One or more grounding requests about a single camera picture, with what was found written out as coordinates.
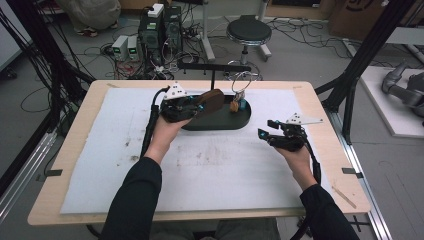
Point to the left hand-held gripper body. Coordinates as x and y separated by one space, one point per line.
176 108

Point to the grey power supply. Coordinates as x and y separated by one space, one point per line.
133 46
120 46

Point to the white box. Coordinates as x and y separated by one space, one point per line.
155 10

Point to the black round stool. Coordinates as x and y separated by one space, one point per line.
248 30

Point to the black tape strip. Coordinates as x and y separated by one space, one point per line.
351 171
53 172

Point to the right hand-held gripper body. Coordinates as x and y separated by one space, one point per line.
291 138

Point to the black crossbar stand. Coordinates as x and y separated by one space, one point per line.
213 66

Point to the person's left hand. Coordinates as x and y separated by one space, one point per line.
166 131

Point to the white base board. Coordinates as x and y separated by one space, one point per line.
383 110

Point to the aluminium rail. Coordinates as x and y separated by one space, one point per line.
23 176
378 220

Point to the wooden table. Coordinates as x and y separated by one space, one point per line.
333 150

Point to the cardboard box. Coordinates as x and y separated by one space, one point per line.
353 20

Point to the white desk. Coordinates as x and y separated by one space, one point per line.
406 35

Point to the black oval tray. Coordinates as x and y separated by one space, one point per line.
220 120

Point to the person's right hand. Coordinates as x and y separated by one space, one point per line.
296 161

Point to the black metal frame strut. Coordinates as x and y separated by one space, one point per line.
370 50

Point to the black computer tower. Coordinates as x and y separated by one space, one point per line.
150 36
173 28

